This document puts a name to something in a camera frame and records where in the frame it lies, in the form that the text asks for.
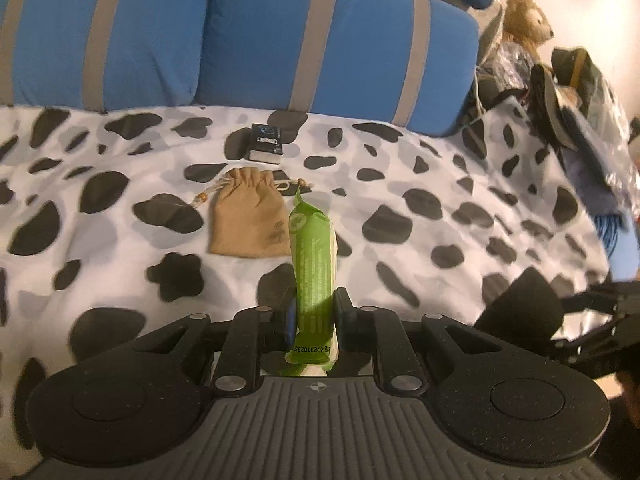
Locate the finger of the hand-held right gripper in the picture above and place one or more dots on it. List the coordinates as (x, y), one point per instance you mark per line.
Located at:
(595, 299)
(582, 342)

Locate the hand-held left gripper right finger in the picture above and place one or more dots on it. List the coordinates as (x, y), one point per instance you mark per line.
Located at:
(343, 321)

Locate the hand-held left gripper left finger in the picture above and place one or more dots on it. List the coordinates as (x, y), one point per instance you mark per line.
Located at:
(288, 325)

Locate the green snack packet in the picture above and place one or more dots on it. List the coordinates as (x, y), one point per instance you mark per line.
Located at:
(312, 260)

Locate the small black box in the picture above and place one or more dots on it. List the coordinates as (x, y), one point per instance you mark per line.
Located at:
(266, 142)

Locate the cow print blanket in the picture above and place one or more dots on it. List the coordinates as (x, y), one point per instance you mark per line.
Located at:
(125, 240)

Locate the dark sandal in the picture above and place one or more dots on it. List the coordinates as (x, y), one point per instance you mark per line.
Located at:
(550, 105)

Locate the dark green bag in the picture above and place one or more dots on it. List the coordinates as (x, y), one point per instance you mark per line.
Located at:
(580, 72)

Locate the clear plastic bag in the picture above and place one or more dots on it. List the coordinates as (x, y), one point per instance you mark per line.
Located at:
(510, 67)

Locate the blue grey striped pillow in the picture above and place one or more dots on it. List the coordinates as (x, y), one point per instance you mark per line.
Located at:
(340, 45)
(100, 35)

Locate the brown teddy bear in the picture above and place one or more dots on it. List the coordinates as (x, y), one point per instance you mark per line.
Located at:
(527, 20)

